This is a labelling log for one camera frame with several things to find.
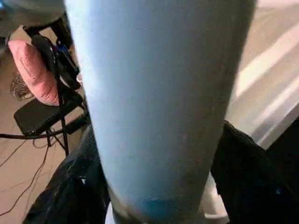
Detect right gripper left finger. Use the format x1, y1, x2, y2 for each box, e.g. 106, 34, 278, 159
22, 126, 112, 224

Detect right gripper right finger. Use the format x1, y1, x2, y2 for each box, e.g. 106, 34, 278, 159
211, 119, 299, 224

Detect white plastic table leg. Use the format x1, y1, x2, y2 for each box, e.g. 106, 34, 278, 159
64, 0, 259, 224

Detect pink stitched fabric item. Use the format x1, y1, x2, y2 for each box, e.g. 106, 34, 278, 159
7, 39, 61, 106

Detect thin tangled wires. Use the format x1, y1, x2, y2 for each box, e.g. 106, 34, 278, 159
0, 136, 63, 212

